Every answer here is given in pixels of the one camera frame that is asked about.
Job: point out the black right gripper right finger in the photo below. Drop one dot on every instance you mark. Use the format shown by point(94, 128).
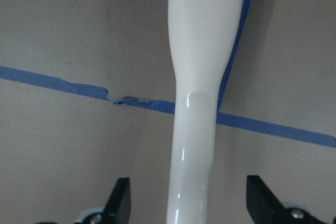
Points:
point(265, 208)

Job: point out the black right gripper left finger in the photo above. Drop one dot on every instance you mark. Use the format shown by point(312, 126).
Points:
point(116, 210)

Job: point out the beige hand brush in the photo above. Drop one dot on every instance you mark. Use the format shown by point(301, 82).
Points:
point(201, 37)

